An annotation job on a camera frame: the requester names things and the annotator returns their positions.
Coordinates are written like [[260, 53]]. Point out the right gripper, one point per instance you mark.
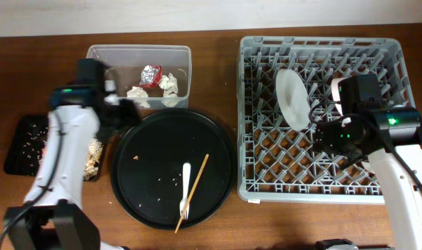
[[325, 138]]

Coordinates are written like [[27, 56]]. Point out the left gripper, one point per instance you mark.
[[117, 116]]

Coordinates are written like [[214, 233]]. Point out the white tissue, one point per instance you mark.
[[139, 96], [168, 84]]

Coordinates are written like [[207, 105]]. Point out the red snack wrapper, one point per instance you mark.
[[150, 76]]

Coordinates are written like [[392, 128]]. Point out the pink bowl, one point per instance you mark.
[[336, 93]]

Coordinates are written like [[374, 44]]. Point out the grey plate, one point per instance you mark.
[[292, 98]]

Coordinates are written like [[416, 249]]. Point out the rice and peanut leftovers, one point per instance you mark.
[[31, 151]]

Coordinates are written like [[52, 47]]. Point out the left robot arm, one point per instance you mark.
[[51, 216]]

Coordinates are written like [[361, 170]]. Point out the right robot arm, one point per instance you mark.
[[390, 139]]

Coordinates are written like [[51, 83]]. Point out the clear plastic waste bin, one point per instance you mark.
[[126, 61]]

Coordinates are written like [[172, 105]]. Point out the grey dishwasher rack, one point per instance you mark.
[[278, 164]]

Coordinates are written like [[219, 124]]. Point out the round black serving tray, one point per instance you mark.
[[146, 170]]

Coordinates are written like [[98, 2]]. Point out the white plastic fork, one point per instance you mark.
[[185, 188]]

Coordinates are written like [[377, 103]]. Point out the wooden chopstick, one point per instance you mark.
[[193, 191]]

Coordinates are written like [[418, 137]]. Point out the black rectangular tray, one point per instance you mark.
[[10, 165]]

